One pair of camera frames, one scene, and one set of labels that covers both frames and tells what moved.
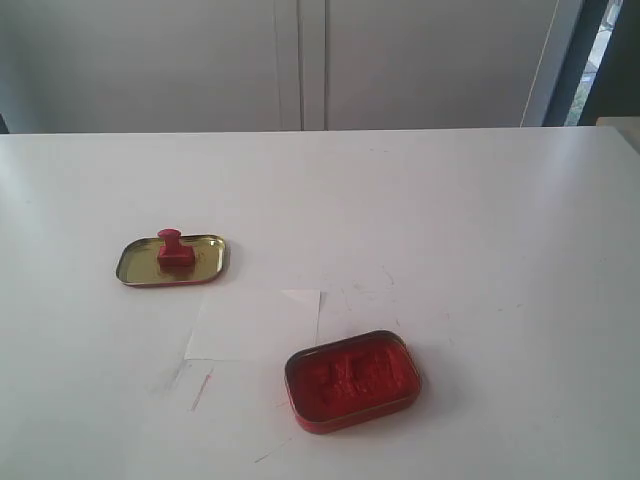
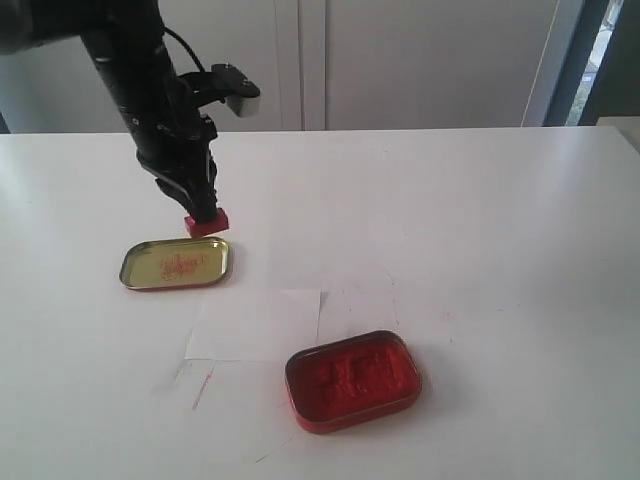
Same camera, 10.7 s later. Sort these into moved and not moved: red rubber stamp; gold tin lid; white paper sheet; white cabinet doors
Moved: red rubber stamp
Not moved: white cabinet doors; white paper sheet; gold tin lid
